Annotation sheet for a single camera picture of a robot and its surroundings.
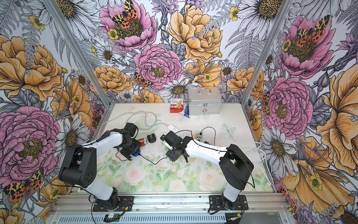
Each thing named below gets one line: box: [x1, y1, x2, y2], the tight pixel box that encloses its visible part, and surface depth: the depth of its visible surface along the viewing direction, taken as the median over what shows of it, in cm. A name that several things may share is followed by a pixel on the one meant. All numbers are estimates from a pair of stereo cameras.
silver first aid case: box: [187, 86, 222, 116], surface depth 111 cm
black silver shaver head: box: [146, 133, 157, 144], surface depth 99 cm
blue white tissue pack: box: [179, 104, 191, 119], surface depth 114 cm
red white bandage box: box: [170, 98, 184, 114], surface depth 118 cm
